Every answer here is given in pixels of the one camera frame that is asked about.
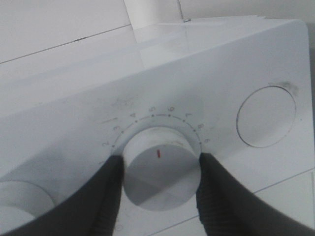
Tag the round white door button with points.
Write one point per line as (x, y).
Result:
(266, 116)

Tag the upper white power knob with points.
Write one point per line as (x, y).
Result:
(20, 203)

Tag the white microwave oven body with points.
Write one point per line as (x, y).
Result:
(65, 111)

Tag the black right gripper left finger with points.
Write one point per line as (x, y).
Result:
(90, 211)

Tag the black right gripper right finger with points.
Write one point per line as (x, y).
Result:
(228, 208)

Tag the white timer knob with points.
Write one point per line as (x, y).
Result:
(162, 171)

